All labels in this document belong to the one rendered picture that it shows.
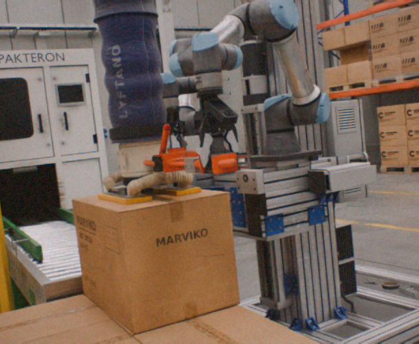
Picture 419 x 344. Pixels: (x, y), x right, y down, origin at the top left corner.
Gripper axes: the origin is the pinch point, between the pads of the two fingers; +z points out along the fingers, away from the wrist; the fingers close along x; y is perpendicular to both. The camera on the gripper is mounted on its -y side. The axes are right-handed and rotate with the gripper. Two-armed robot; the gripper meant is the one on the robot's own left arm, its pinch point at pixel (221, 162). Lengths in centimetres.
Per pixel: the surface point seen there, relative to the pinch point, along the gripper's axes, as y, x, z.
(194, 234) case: 31.9, -4.3, 25.2
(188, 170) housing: 14.3, 3.5, 2.1
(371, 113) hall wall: 745, -785, -6
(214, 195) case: 32.0, -13.4, 13.3
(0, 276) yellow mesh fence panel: 173, 46, 56
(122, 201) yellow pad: 45.9, 14.8, 11.7
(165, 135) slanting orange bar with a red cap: 34.9, 0.9, -8.8
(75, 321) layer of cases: 60, 33, 53
